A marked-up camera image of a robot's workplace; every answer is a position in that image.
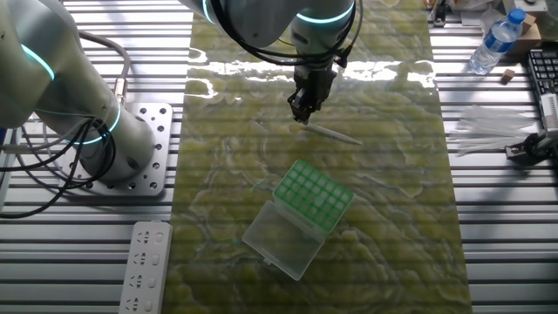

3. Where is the white power strip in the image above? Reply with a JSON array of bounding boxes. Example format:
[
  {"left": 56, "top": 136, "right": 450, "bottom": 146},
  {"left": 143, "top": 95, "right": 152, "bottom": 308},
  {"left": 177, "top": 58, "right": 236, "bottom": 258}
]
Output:
[{"left": 118, "top": 220, "right": 174, "bottom": 314}]

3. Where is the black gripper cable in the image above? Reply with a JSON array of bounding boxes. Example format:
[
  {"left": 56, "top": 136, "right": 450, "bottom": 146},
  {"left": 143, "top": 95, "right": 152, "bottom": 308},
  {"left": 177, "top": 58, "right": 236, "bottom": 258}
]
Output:
[{"left": 211, "top": 0, "right": 365, "bottom": 66}]

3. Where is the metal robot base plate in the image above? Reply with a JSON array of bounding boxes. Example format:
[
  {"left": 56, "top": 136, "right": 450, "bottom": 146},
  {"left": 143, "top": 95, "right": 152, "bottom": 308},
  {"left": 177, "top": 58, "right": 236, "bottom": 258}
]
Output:
[{"left": 58, "top": 102, "right": 174, "bottom": 198}]

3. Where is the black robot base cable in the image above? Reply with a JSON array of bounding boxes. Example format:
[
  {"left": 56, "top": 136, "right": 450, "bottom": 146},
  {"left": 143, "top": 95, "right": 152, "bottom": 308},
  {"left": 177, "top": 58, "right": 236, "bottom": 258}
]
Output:
[{"left": 0, "top": 113, "right": 118, "bottom": 219}]

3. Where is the large clear pipette tip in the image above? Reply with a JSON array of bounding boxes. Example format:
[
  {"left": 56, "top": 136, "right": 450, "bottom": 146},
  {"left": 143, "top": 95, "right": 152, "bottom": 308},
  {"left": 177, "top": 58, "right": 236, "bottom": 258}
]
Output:
[{"left": 301, "top": 120, "right": 364, "bottom": 147}]

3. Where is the black device with orange wire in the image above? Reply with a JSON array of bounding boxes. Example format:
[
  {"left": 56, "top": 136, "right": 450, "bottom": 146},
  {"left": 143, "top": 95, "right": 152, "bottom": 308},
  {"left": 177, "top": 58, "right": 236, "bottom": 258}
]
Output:
[{"left": 425, "top": 0, "right": 450, "bottom": 24}]

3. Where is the white box with black knob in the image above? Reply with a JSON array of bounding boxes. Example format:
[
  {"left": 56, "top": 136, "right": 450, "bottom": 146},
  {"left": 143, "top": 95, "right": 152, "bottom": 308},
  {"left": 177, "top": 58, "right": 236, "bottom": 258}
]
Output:
[{"left": 513, "top": 0, "right": 549, "bottom": 13}]

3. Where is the pile of clear pipette tips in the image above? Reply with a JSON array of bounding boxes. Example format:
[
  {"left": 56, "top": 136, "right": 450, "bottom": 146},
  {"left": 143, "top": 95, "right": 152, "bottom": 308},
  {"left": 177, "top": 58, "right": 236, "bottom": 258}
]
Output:
[{"left": 446, "top": 104, "right": 541, "bottom": 157}]

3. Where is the ribbed silver depth camera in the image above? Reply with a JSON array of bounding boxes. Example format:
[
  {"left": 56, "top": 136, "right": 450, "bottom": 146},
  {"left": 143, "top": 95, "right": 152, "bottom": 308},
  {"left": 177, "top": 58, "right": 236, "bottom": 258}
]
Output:
[{"left": 539, "top": 92, "right": 558, "bottom": 132}]

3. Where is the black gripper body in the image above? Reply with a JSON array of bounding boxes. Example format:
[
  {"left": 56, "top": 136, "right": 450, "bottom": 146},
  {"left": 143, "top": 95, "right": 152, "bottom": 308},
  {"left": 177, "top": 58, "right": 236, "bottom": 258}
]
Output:
[{"left": 292, "top": 65, "right": 337, "bottom": 110}]

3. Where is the thick grey robot cable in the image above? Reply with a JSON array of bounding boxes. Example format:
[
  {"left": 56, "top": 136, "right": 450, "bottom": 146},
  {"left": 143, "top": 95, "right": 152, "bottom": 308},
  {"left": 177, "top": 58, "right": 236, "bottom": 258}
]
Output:
[{"left": 76, "top": 30, "right": 133, "bottom": 106}]

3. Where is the green marble pattern mat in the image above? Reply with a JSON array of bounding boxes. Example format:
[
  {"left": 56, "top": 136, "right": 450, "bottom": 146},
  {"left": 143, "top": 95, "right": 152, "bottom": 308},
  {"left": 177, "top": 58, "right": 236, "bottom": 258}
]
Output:
[{"left": 161, "top": 0, "right": 473, "bottom": 314}]

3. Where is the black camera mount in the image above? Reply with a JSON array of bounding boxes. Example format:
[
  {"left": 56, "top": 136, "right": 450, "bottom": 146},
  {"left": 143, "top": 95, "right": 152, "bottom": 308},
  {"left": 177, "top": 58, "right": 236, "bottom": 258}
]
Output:
[{"left": 505, "top": 129, "right": 558, "bottom": 167}]

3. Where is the black keyboard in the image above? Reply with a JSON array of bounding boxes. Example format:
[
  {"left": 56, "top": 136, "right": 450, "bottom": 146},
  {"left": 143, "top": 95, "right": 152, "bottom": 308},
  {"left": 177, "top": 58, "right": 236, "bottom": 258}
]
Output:
[{"left": 527, "top": 49, "right": 558, "bottom": 96}]

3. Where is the cardboard box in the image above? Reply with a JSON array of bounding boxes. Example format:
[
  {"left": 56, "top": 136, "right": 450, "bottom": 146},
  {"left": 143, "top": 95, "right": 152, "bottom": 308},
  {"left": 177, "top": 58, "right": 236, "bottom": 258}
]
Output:
[{"left": 507, "top": 12, "right": 543, "bottom": 57}]

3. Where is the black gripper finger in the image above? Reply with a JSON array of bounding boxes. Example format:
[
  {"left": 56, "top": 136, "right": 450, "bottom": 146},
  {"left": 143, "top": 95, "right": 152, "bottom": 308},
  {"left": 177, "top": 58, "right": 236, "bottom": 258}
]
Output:
[
  {"left": 303, "top": 102, "right": 323, "bottom": 122},
  {"left": 288, "top": 99, "right": 309, "bottom": 126}
]

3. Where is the clear water bottle blue cap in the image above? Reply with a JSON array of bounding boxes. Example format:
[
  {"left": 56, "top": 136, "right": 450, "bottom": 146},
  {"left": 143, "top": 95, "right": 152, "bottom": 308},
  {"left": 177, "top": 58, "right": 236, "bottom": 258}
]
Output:
[{"left": 468, "top": 7, "right": 527, "bottom": 76}]

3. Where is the green pipette tip holder box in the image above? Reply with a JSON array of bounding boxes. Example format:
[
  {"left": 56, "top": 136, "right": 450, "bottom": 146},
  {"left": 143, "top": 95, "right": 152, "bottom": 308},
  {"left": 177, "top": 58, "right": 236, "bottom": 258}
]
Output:
[{"left": 242, "top": 159, "right": 355, "bottom": 282}]

